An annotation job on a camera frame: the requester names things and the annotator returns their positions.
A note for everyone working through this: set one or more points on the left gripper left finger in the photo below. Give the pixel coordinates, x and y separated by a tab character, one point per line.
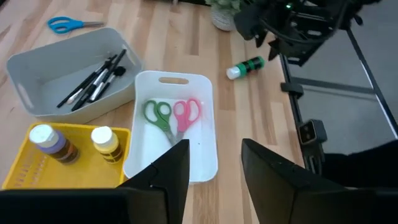
174	174

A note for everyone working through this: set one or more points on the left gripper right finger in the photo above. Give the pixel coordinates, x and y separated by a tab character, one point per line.
273	186

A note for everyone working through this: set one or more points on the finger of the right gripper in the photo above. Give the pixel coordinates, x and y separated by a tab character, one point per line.
260	39
274	49

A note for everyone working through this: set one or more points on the green paint bottle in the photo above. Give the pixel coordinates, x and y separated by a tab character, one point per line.
248	66

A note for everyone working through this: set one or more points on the pink scissors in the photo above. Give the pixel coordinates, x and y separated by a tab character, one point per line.
183	123

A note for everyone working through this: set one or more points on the yellow paint bottle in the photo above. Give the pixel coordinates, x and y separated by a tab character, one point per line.
107	144

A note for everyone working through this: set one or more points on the black-headed brush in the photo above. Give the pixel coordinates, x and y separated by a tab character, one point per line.
119	71

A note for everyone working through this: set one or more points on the purple paint bottle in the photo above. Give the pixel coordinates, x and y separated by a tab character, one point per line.
59	146

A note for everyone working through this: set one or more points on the long thin silver-ferrule brush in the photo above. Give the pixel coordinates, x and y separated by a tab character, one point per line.
99	77

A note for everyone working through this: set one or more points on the short silver-ferrule brush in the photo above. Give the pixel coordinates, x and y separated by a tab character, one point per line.
74	97

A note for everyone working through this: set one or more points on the thin all-black brush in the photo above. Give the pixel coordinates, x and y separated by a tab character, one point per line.
107	63

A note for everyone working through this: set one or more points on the blue scissors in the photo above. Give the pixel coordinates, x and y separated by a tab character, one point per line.
79	24

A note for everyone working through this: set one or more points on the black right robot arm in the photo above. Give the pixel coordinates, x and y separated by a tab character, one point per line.
311	28

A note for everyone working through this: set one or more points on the green plant in white pot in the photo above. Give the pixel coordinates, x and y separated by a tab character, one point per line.
222	20

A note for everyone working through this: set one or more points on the white plastic bin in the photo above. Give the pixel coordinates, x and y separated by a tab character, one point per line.
149	149

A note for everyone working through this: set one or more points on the yellow plastic tray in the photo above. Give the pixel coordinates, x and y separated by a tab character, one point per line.
87	174

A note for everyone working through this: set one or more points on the grey plastic bin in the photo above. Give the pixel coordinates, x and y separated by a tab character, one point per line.
74	40

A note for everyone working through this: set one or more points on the black frame bracket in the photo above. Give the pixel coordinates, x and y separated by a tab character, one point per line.
292	90

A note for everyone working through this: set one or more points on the black metal table frame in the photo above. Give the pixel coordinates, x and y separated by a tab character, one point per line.
294	109

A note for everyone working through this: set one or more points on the black table-level camera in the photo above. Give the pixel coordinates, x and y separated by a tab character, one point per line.
311	132

